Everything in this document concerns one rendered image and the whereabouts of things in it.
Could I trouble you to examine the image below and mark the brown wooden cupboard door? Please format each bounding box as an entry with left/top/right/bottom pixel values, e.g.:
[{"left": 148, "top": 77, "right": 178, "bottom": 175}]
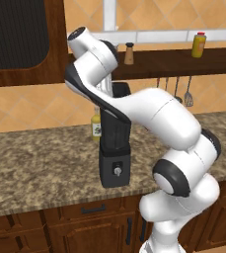
[
  {"left": 178, "top": 179, "right": 226, "bottom": 253},
  {"left": 47, "top": 212, "right": 139, "bottom": 253}
]

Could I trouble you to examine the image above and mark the yellow oil bottle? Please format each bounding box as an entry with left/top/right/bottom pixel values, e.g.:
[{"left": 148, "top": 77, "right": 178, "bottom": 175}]
[{"left": 90, "top": 108, "right": 103, "bottom": 143}]

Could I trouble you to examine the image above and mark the grey hanging ladle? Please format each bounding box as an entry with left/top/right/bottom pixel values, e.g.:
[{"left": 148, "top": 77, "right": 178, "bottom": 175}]
[{"left": 174, "top": 76, "right": 184, "bottom": 105}]

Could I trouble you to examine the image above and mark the black blender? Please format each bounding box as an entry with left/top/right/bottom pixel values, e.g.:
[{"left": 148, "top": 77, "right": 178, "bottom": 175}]
[{"left": 98, "top": 81, "right": 133, "bottom": 190}]

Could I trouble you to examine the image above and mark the brown pepper shaker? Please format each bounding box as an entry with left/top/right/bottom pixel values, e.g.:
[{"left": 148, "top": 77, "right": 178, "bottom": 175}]
[{"left": 123, "top": 42, "right": 135, "bottom": 66}]

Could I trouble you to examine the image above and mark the black drawer handle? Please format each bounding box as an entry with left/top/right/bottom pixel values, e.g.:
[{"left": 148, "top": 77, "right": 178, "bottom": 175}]
[{"left": 80, "top": 204, "right": 108, "bottom": 215}]

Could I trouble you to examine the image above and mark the grey hanging spatula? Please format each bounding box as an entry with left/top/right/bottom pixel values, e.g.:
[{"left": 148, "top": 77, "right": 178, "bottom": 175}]
[{"left": 184, "top": 75, "right": 195, "bottom": 109}]

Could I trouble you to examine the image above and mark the black cupboard door handle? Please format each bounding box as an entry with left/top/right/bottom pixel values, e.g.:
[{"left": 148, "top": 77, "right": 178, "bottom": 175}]
[
  {"left": 124, "top": 216, "right": 134, "bottom": 247},
  {"left": 139, "top": 218, "right": 148, "bottom": 244}
]

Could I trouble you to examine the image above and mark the brown wooden cupboard run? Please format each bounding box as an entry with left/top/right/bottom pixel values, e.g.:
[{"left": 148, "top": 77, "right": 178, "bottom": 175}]
[{"left": 0, "top": 211, "right": 50, "bottom": 253}]

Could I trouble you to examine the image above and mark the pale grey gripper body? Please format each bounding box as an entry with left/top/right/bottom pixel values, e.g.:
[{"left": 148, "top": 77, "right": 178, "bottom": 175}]
[{"left": 96, "top": 74, "right": 114, "bottom": 100}]

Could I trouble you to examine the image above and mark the yellow bottle with red cap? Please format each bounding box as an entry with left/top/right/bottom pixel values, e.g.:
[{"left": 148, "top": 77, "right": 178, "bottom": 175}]
[{"left": 190, "top": 31, "right": 207, "bottom": 59}]

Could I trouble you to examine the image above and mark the brown wooden drawer front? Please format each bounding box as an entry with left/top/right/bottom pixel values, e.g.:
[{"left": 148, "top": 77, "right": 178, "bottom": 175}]
[{"left": 53, "top": 196, "right": 142, "bottom": 225}]

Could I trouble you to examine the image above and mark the dark wooden wall shelf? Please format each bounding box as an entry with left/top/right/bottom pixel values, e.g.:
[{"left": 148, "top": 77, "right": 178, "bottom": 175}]
[{"left": 68, "top": 46, "right": 226, "bottom": 81}]

